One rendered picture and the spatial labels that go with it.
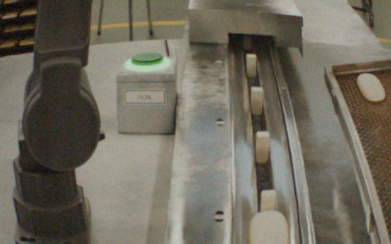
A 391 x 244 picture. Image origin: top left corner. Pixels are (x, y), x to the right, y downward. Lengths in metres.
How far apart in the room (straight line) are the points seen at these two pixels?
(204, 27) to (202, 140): 0.36
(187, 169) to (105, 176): 0.12
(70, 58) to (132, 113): 0.34
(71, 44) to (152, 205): 0.23
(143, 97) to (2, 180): 0.24
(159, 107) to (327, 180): 0.24
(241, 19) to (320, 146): 0.31
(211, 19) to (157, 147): 0.30
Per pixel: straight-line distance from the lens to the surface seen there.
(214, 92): 0.98
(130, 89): 0.95
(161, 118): 0.96
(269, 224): 0.68
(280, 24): 1.18
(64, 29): 0.64
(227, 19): 1.18
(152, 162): 0.90
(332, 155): 0.92
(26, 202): 0.70
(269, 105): 0.98
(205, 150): 0.82
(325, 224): 0.76
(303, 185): 0.75
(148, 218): 0.78
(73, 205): 0.70
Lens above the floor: 1.19
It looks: 21 degrees down
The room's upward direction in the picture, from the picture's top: straight up
